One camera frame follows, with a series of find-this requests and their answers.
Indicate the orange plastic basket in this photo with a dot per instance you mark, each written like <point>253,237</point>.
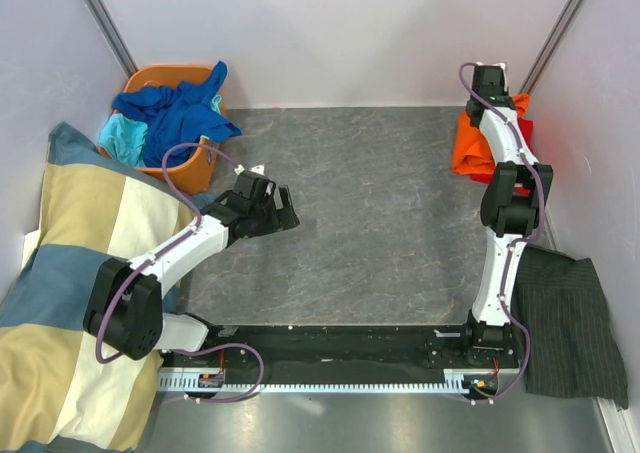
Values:
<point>195,175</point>

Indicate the teal t shirt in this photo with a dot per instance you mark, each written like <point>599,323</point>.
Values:
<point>123,139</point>

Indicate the right aluminium frame post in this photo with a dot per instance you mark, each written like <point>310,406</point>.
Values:
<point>551,44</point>

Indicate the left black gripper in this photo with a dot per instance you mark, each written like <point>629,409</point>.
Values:
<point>282,219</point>

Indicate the aluminium frame post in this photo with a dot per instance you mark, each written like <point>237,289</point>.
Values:
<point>112,35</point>
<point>551,44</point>

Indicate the left aluminium frame post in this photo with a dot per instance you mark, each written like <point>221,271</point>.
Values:
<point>112,35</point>

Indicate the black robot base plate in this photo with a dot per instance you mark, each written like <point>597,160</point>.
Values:
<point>349,354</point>

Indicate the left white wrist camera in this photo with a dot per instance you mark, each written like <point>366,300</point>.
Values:
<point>258,169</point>

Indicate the blue t shirt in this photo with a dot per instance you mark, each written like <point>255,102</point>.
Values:
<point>176,117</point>

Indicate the white slotted cable duct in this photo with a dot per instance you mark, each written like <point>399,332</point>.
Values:
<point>206,381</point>

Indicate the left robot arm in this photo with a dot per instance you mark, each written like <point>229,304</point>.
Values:
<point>125,311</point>

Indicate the folded red t shirt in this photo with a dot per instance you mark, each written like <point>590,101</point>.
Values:
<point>526,128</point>

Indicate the blue beige checked pillow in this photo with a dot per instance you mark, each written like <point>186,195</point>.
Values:
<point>52,386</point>

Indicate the dark striped cloth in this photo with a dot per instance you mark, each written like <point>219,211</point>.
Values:
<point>574,354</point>

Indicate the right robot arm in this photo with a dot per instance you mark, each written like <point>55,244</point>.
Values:
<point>513,206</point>

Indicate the orange t shirt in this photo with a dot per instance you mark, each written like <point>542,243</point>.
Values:
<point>471,152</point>

